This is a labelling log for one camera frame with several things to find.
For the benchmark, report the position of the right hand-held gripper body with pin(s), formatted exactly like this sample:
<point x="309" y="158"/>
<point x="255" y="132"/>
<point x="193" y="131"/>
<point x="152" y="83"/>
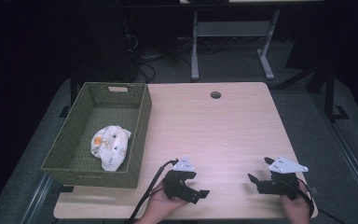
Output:
<point x="281" y="185"/>

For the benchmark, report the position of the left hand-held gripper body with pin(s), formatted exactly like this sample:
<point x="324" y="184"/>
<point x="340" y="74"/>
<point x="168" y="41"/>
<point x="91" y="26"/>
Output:
<point x="175" y="185"/>

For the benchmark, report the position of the white patterned cloth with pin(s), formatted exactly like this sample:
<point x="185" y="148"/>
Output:
<point x="110" y="147"/>

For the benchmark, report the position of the green woven basket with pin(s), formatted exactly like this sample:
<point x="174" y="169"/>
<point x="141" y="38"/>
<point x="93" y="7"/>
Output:
<point x="74" y="155"/>

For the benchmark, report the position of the person's left hand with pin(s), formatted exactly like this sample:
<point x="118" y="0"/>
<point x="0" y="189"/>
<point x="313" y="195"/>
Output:
<point x="160" y="207"/>

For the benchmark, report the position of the person's right hand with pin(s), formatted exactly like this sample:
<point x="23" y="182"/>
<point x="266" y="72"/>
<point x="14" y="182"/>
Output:
<point x="298" y="210"/>

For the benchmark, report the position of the black metal stand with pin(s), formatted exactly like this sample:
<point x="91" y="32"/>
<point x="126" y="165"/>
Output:
<point x="73" y="93"/>
<point x="329" y="93"/>

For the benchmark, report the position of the dark cabinet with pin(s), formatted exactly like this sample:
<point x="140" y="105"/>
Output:
<point x="105" y="40"/>

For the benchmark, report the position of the metal floor rail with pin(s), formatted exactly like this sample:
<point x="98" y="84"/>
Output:
<point x="37" y="199"/>
<point x="348" y="149"/>

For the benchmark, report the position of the grey metal desk frame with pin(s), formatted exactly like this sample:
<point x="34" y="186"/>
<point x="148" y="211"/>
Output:
<point x="233" y="28"/>

